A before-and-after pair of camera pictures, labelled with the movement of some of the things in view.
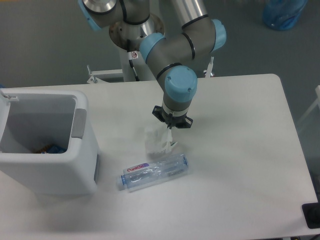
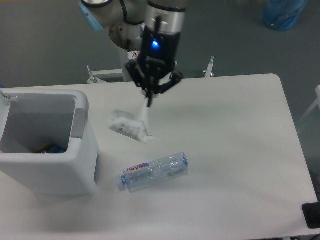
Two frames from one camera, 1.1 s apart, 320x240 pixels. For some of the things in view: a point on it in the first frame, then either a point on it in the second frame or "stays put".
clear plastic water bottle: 154,172 stays put
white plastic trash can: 29,118 stays put
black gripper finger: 157,110 → 143,76
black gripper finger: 186,124 → 176,78
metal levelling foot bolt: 208,71 stays put
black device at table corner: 312,212 stays put
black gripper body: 172,121 → 159,51
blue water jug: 282,15 stays put
